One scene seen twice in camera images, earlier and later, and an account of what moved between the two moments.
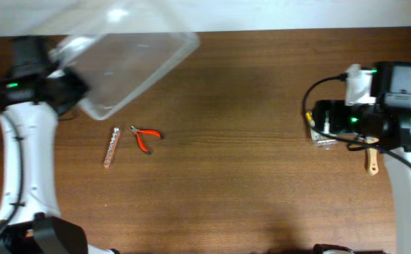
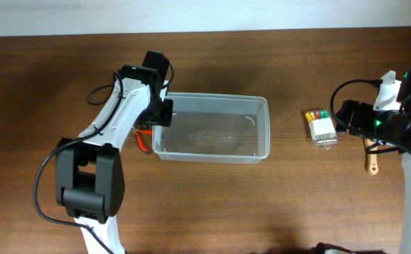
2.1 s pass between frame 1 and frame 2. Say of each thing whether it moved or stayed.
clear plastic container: moved
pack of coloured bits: stayed
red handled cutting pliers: stayed
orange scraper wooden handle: stayed
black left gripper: moved
